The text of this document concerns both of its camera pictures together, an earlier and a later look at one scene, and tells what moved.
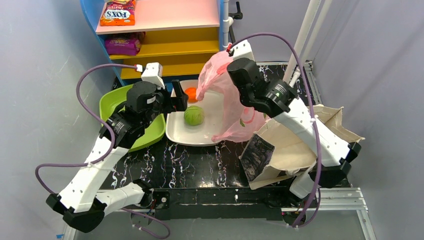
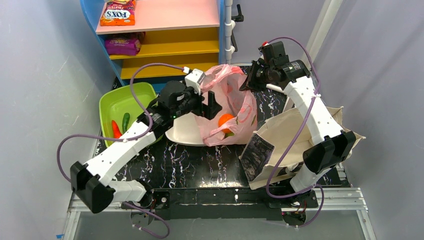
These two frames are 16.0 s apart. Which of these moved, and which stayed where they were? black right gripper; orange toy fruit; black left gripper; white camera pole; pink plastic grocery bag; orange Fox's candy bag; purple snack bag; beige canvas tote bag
Moved: black right gripper; black left gripper; pink plastic grocery bag; orange toy fruit; white camera pole
Stayed: beige canvas tote bag; purple snack bag; orange Fox's candy bag
